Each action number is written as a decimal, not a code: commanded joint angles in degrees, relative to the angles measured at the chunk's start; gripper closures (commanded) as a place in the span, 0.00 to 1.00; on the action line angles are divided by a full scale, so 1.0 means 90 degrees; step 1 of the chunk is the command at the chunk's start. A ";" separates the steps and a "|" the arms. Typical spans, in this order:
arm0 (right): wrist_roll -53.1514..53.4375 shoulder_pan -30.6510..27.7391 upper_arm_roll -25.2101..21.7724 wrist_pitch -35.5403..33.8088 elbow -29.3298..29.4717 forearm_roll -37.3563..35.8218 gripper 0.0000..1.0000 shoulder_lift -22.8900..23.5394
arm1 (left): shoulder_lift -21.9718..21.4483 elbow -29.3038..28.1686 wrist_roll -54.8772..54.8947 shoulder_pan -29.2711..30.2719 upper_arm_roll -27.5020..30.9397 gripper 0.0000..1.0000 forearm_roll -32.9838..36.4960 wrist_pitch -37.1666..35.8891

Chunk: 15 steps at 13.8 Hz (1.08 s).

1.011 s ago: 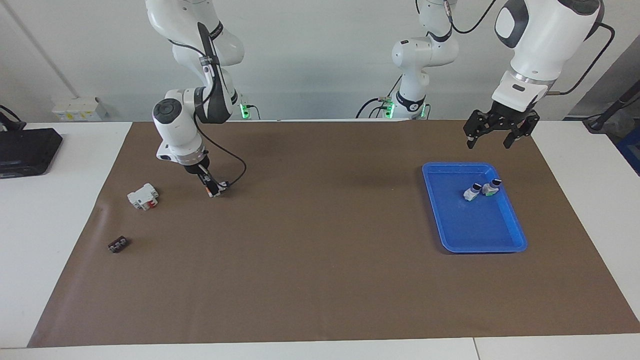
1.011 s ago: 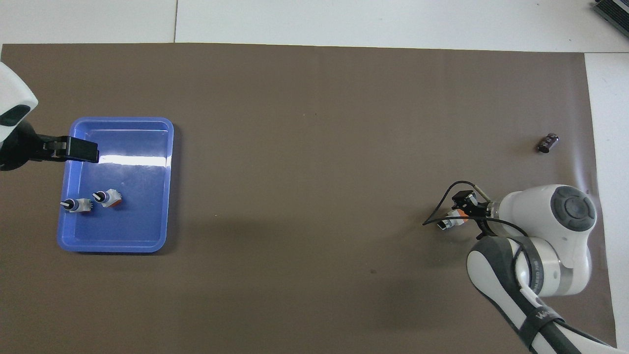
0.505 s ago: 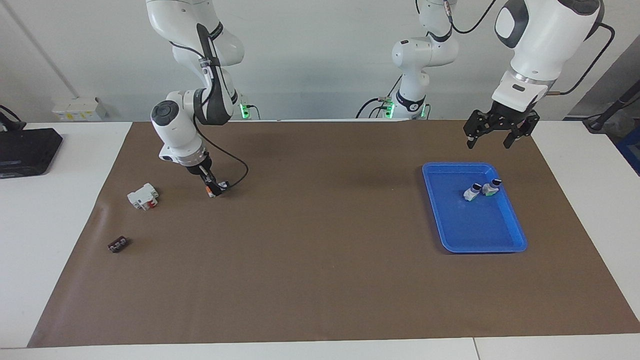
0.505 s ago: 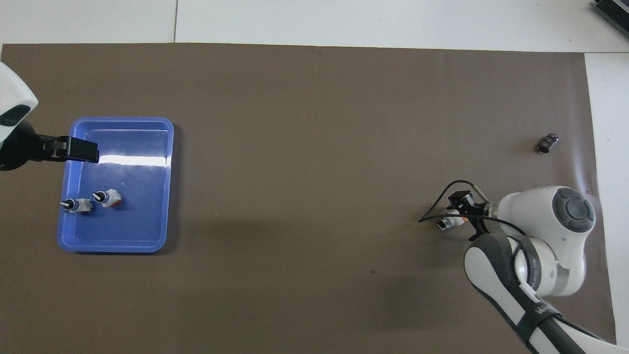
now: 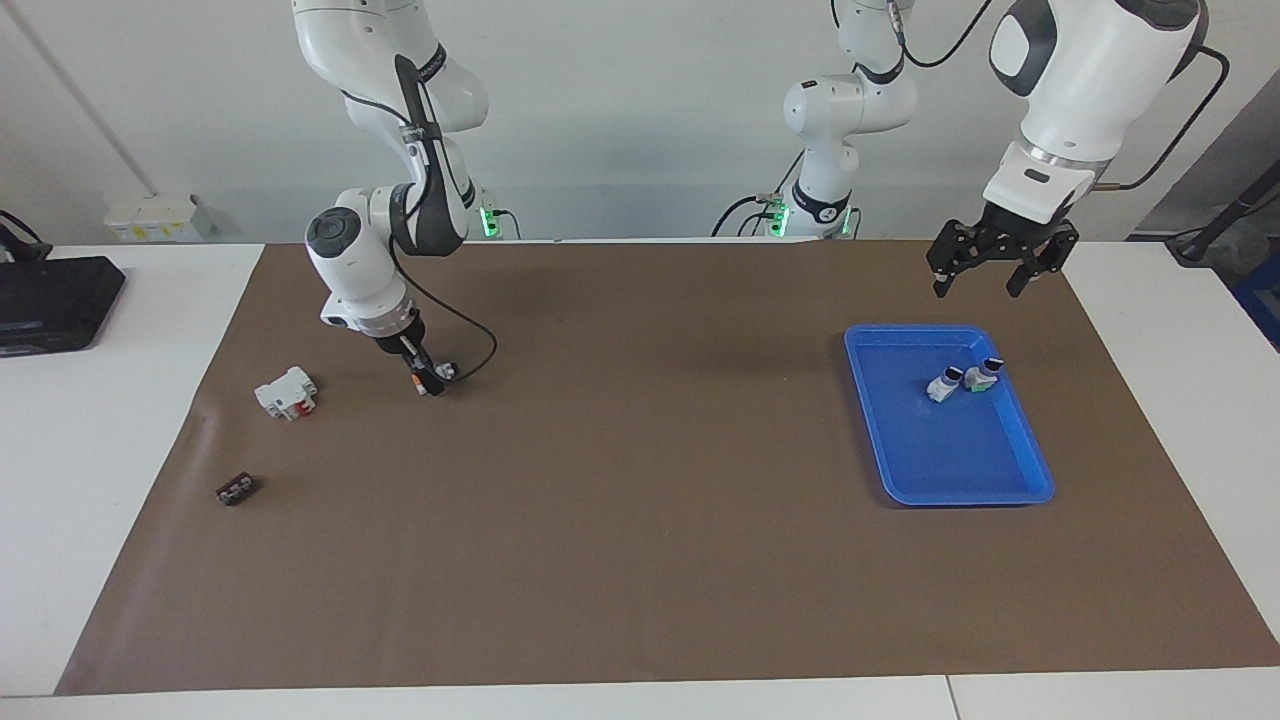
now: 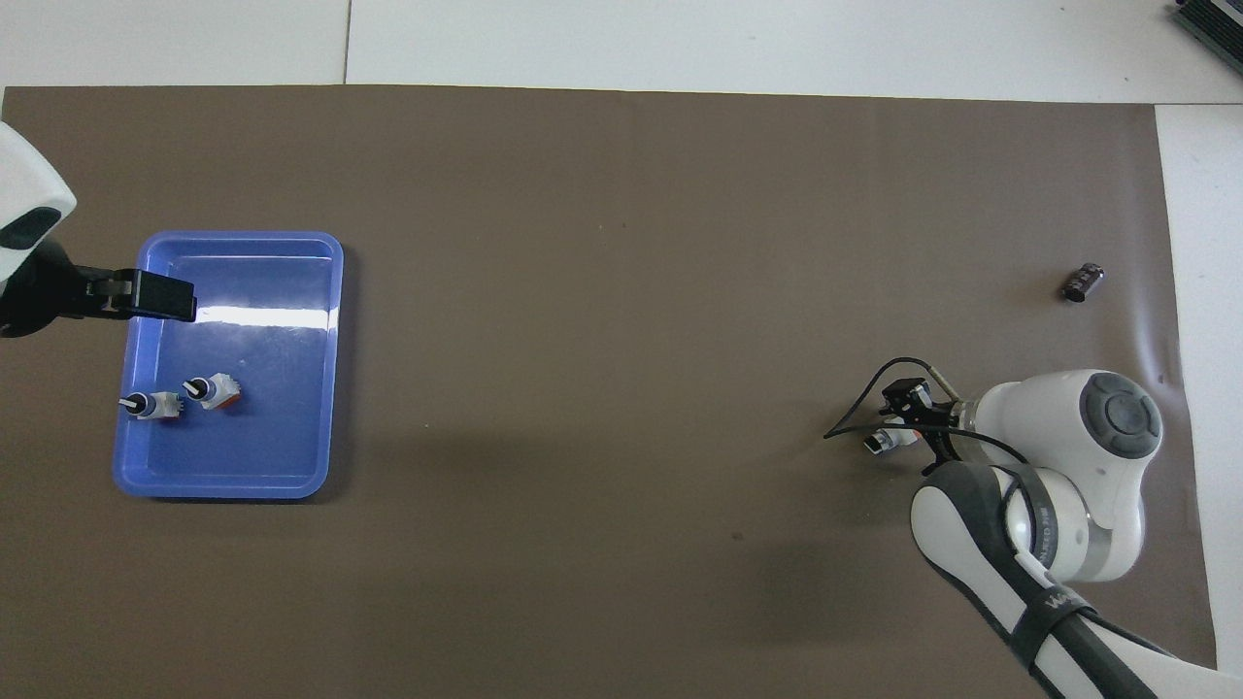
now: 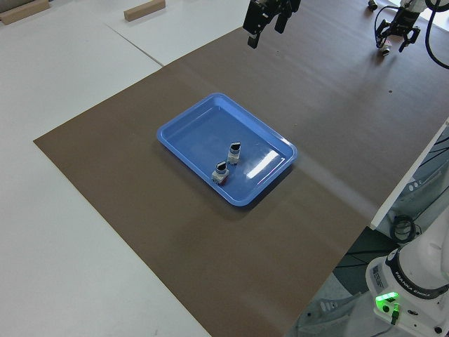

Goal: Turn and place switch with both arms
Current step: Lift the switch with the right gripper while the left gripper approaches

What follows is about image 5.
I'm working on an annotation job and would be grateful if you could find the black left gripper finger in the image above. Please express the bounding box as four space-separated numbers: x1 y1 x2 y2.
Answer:
926 222 986 299
1005 228 1081 299

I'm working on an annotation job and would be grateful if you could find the white circuit breaker red lever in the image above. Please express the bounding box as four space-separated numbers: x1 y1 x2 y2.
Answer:
254 367 319 421

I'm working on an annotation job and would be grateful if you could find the black stand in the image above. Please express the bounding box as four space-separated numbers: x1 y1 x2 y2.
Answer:
1165 158 1280 266

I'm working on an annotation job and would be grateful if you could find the blue plastic tray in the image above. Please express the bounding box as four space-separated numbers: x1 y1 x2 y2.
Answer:
843 323 1057 508

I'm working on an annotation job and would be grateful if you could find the blue crate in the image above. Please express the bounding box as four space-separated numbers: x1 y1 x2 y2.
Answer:
1232 255 1280 351

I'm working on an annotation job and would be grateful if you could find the brown table mat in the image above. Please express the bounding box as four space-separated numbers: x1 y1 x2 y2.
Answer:
55 240 1280 696

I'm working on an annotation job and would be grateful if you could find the black flat device box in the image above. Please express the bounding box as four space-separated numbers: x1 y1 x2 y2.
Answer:
0 255 128 358

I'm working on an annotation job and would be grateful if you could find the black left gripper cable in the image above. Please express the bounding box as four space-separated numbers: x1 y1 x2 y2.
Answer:
890 0 1231 191

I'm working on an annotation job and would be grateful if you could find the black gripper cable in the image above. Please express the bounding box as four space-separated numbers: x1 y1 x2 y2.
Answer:
340 55 499 386
890 0 1231 191

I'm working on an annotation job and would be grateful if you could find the black left arm base cable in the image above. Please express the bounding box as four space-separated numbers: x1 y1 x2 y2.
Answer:
712 150 806 238

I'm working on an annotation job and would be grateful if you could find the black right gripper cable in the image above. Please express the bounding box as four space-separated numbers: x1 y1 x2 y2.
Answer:
340 55 499 386

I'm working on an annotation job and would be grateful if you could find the white wall cable conduit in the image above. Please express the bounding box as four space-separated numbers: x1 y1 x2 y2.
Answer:
15 0 161 196

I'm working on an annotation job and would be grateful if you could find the black cable on device box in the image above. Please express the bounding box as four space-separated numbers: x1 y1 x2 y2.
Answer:
0 210 51 263

